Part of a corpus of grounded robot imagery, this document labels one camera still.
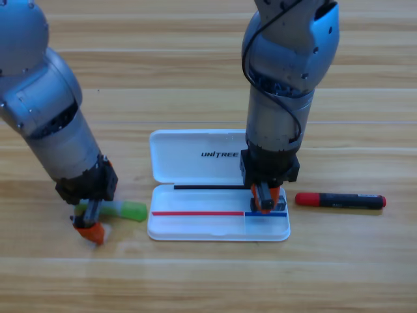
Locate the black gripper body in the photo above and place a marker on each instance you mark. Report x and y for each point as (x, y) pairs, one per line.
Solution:
(270, 166)
(94, 182)

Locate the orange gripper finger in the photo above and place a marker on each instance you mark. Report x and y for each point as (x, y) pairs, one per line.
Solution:
(92, 234)
(274, 194)
(255, 195)
(108, 162)

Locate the red and black marker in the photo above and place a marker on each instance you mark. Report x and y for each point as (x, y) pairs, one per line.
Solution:
(342, 200)

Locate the white Unitree pencil case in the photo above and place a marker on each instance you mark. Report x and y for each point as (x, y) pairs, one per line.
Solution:
(195, 228)

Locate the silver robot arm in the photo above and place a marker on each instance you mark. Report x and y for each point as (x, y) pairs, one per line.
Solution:
(280, 65)
(42, 98)

